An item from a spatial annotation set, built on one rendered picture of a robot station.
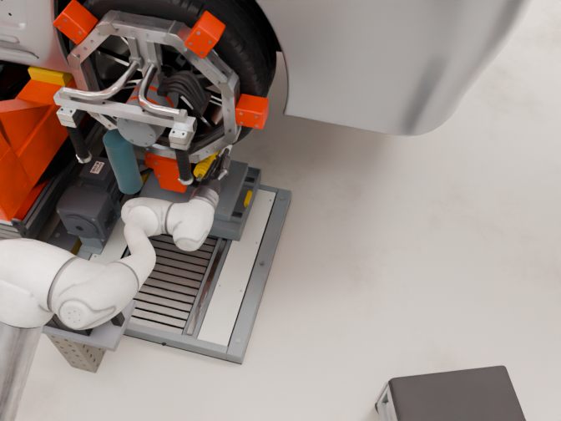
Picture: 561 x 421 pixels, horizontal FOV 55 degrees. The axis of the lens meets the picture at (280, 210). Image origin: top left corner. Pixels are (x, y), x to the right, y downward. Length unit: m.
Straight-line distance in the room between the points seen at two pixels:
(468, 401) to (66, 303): 1.26
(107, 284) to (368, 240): 1.51
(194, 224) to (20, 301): 0.60
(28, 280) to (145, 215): 0.54
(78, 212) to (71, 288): 0.96
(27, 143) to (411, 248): 1.62
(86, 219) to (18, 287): 0.90
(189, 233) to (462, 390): 0.99
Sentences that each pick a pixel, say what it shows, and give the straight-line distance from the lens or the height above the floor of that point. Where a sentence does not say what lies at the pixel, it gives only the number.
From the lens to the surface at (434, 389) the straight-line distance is 1.87.
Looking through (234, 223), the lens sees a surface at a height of 0.15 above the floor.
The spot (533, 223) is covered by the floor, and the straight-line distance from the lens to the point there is 2.80.
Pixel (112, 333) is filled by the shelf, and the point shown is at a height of 0.45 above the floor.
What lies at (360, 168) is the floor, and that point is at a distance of 2.74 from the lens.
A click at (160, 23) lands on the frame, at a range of 1.66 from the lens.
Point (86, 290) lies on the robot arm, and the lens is 1.20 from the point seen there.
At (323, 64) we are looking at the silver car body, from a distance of 1.71.
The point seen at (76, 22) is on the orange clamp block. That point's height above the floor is 1.10.
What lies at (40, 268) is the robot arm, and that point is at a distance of 1.26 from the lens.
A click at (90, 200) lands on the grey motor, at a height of 0.41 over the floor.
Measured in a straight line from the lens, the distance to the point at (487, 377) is 1.94.
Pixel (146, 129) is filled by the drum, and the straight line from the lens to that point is 1.69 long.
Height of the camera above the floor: 2.04
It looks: 54 degrees down
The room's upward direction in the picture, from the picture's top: 3 degrees clockwise
